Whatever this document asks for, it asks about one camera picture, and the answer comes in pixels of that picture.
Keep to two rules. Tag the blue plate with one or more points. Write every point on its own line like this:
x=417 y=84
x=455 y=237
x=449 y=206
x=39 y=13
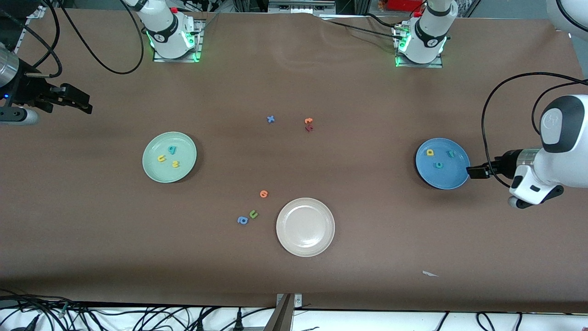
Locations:
x=443 y=177

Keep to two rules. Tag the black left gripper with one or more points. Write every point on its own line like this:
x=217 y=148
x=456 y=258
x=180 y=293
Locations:
x=504 y=164

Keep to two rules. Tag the white tape scrap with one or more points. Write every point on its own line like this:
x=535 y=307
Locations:
x=428 y=274

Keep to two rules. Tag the red box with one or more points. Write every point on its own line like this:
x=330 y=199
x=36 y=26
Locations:
x=404 y=4

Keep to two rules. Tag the metal table bracket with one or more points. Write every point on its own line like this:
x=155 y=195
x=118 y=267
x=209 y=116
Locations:
x=284 y=317

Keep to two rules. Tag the blue foam letter a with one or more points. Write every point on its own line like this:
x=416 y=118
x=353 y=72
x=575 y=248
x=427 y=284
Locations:
x=239 y=219

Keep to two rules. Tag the black power plug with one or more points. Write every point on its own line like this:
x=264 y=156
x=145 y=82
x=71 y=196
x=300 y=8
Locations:
x=200 y=325
x=239 y=322

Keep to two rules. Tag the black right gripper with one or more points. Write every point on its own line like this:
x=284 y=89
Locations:
x=28 y=90

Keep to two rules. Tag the beige plate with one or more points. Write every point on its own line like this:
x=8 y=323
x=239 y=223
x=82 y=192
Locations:
x=305 y=227

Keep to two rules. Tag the green plate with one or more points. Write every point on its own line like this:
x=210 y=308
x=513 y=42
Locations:
x=158 y=174

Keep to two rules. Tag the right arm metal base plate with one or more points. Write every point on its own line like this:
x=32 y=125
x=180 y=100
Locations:
x=199 y=41

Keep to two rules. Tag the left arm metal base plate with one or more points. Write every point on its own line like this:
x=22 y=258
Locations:
x=420 y=65

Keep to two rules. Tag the grey metal device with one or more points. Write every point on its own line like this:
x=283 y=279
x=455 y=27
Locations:
x=301 y=5

